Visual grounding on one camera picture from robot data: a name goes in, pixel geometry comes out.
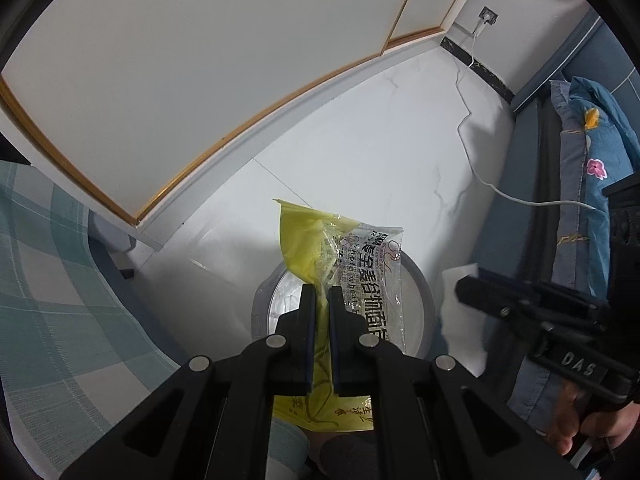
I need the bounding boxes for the yellow clear food bag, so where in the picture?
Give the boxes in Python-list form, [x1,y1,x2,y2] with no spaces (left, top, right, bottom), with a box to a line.
[271,198,406,434]

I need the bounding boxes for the white foam sheet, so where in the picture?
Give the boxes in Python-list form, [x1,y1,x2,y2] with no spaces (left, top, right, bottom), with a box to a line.
[440,263,487,377]

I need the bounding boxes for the grey round trash bin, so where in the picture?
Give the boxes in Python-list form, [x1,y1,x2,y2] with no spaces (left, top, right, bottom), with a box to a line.
[250,251,437,363]

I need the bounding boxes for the person's right hand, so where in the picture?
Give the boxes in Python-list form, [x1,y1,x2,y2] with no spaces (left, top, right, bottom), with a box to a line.
[547,380,639,455]

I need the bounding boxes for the teal checked tablecloth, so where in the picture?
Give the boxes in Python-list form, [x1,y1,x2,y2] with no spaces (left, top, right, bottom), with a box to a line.
[1,162,308,479]

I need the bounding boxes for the white wardrobe with gold trim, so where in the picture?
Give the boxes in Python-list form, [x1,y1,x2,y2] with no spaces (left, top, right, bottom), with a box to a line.
[1,0,468,248]

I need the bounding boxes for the white charging cable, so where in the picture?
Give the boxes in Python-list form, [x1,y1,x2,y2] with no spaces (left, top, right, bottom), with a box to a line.
[453,19,599,212]

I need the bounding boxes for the wall power socket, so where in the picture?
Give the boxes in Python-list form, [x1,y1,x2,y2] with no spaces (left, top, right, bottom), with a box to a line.
[478,6,498,25]

